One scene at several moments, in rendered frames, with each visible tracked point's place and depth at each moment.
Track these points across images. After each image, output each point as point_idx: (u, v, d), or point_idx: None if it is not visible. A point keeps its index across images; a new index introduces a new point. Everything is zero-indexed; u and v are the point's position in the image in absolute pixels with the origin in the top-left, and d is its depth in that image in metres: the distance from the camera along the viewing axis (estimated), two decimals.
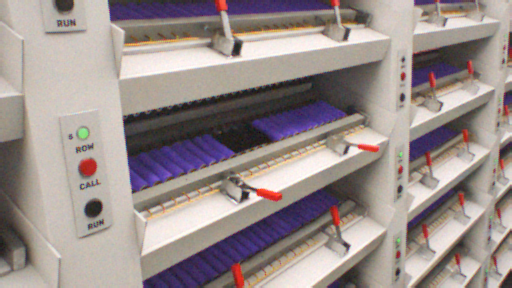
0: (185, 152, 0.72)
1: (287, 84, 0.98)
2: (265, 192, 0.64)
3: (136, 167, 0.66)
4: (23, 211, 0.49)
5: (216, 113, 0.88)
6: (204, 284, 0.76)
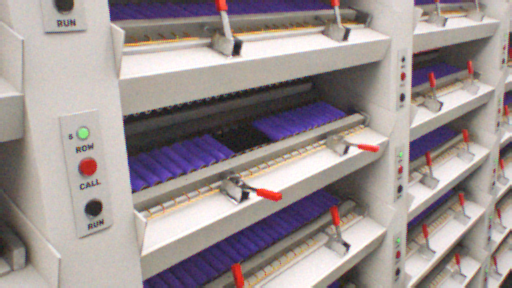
0: (185, 152, 0.72)
1: (287, 84, 0.98)
2: (265, 192, 0.64)
3: (136, 167, 0.66)
4: (23, 211, 0.49)
5: (216, 113, 0.88)
6: (204, 284, 0.76)
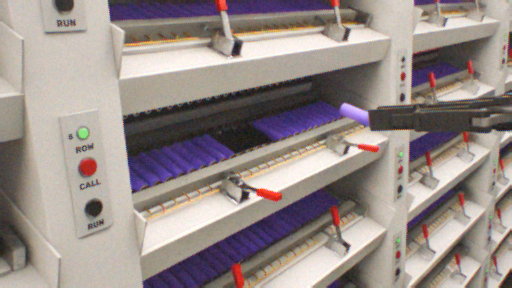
0: (185, 152, 0.72)
1: (287, 84, 0.98)
2: (265, 192, 0.64)
3: (136, 167, 0.66)
4: (23, 211, 0.49)
5: (216, 113, 0.88)
6: (204, 284, 0.76)
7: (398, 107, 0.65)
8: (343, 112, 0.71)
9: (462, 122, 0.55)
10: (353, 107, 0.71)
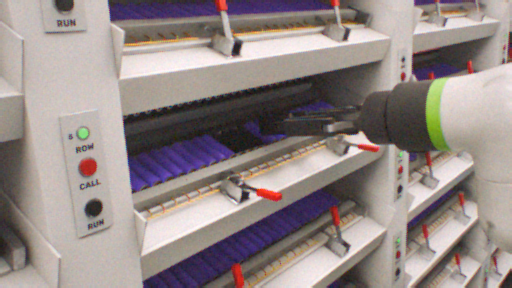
0: (185, 152, 0.72)
1: (287, 84, 0.98)
2: (265, 192, 0.64)
3: (136, 167, 0.66)
4: (23, 211, 0.49)
5: (216, 113, 0.88)
6: (204, 284, 0.76)
7: (278, 116, 0.78)
8: (248, 132, 0.85)
9: (316, 128, 0.69)
10: (251, 129, 0.84)
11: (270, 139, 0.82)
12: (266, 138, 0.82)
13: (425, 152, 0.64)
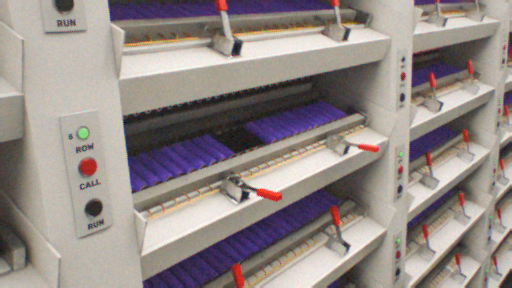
0: (185, 152, 0.72)
1: (287, 84, 0.98)
2: (265, 192, 0.64)
3: (136, 167, 0.66)
4: (23, 211, 0.49)
5: (216, 113, 0.88)
6: (204, 284, 0.76)
7: None
8: (248, 132, 0.85)
9: None
10: (251, 129, 0.84)
11: (271, 139, 0.82)
12: (267, 138, 0.82)
13: None
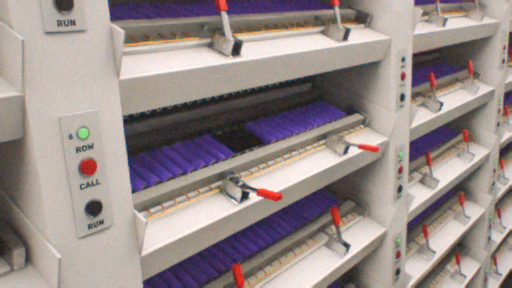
0: (185, 152, 0.72)
1: (287, 84, 0.98)
2: (265, 192, 0.64)
3: (136, 167, 0.66)
4: (23, 211, 0.49)
5: (216, 113, 0.88)
6: (204, 284, 0.76)
7: None
8: (248, 132, 0.85)
9: None
10: (251, 129, 0.84)
11: (271, 139, 0.82)
12: (267, 138, 0.82)
13: None
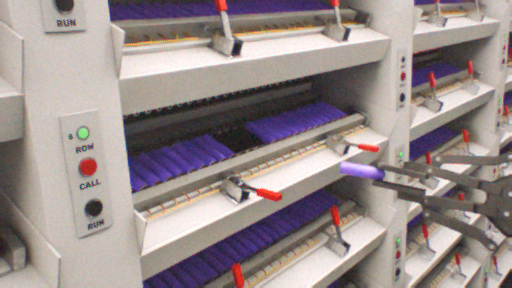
0: (185, 152, 0.72)
1: (287, 84, 0.98)
2: (265, 192, 0.64)
3: (136, 167, 0.66)
4: (23, 211, 0.49)
5: (216, 113, 0.88)
6: (204, 284, 0.76)
7: None
8: (248, 132, 0.85)
9: (488, 155, 0.64)
10: (251, 129, 0.84)
11: (271, 139, 0.82)
12: (267, 138, 0.82)
13: None
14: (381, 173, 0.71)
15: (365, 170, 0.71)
